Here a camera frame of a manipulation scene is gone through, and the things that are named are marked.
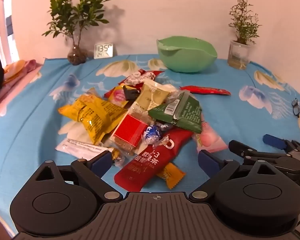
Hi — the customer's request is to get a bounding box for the yellow snack packet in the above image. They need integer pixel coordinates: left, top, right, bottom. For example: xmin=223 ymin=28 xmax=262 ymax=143
xmin=58 ymin=88 xmax=128 ymax=146

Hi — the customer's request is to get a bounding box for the white flat packet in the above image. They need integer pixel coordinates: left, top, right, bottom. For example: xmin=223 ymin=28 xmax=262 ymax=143
xmin=55 ymin=138 xmax=115 ymax=159

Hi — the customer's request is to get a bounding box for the small clear-wrapped candy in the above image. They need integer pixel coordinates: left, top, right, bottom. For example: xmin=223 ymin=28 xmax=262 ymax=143
xmin=112 ymin=149 xmax=126 ymax=168

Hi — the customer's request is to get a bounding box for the small pink and yellow packet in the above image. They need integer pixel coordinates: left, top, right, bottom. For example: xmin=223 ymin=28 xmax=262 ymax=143
xmin=107 ymin=85 xmax=129 ymax=108

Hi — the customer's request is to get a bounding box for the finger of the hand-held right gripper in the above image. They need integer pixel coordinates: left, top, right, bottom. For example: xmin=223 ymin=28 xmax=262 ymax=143
xmin=263 ymin=134 xmax=300 ymax=156
xmin=229 ymin=140 xmax=280 ymax=166

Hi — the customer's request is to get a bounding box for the pink snack packet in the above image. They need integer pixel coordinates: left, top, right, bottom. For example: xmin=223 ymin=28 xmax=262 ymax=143
xmin=194 ymin=121 xmax=228 ymax=154

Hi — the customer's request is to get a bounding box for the blue foil chocolate ball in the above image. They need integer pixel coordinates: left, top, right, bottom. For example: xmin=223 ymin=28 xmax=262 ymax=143
xmin=142 ymin=124 xmax=163 ymax=145

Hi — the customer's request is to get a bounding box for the pink folded cloth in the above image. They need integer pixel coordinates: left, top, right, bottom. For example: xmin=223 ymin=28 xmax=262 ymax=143
xmin=0 ymin=59 xmax=43 ymax=128

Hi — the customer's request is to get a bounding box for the yellow folded cloth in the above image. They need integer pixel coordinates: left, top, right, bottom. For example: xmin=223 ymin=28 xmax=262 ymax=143
xmin=3 ymin=59 xmax=26 ymax=82

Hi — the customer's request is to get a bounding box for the white digital clock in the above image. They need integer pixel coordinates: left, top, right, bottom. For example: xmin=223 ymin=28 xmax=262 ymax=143
xmin=94 ymin=43 xmax=114 ymax=59

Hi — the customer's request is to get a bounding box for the small orange snack packet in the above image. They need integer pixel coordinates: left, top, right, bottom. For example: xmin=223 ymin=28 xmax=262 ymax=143
xmin=156 ymin=162 xmax=187 ymax=190

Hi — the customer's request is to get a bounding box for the small black packet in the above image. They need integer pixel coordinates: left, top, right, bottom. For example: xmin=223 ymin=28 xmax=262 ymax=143
xmin=122 ymin=85 xmax=143 ymax=102

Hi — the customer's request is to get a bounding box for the long bright red snack packet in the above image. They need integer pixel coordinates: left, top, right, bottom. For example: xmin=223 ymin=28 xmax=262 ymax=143
xmin=179 ymin=85 xmax=232 ymax=96

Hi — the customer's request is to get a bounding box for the green plastic bowl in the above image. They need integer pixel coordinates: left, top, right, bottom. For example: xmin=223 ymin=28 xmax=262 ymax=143
xmin=157 ymin=36 xmax=218 ymax=73

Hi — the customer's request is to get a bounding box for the dark red tea packet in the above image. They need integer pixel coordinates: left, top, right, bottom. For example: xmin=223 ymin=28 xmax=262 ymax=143
xmin=114 ymin=127 xmax=193 ymax=192

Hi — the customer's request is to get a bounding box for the leafy plant in glass vase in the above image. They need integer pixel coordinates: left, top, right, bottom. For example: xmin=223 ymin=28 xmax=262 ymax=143
xmin=42 ymin=0 xmax=114 ymax=66

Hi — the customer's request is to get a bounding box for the red and white printed packet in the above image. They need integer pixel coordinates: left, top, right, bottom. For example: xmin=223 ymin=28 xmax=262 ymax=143
xmin=104 ymin=69 xmax=165 ymax=98

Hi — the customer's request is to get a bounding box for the thin plant in clear pot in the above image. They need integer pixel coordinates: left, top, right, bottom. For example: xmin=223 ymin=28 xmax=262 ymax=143
xmin=227 ymin=0 xmax=262 ymax=70

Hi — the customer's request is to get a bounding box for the green snack packet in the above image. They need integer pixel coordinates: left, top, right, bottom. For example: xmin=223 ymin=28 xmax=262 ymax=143
xmin=148 ymin=91 xmax=202 ymax=134

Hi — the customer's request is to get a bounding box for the beige olive snack packet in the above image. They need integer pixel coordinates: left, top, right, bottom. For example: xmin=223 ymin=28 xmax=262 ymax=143
xmin=129 ymin=80 xmax=179 ymax=113

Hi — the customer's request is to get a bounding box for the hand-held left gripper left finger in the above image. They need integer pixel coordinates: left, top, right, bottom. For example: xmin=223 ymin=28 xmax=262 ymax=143
xmin=34 ymin=151 xmax=123 ymax=202

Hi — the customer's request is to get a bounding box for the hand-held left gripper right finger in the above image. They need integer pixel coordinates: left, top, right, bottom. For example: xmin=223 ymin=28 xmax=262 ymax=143
xmin=189 ymin=150 xmax=274 ymax=202

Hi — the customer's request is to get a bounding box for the blue floral tablecloth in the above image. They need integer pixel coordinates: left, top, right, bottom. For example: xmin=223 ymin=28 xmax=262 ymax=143
xmin=0 ymin=54 xmax=300 ymax=238

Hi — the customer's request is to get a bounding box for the clear packet with red label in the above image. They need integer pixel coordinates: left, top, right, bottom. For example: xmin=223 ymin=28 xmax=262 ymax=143
xmin=104 ymin=107 xmax=150 ymax=156

